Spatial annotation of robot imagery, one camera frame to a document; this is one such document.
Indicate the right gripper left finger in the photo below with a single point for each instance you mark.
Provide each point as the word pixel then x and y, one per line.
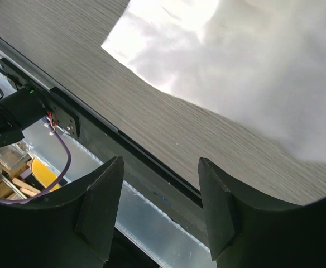
pixel 69 227

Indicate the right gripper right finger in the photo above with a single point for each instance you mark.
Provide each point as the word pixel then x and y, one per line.
pixel 248 228

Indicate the white t shirt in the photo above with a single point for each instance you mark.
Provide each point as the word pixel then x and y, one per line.
pixel 261 64

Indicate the yellow round object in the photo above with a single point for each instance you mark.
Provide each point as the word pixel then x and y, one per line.
pixel 42 173

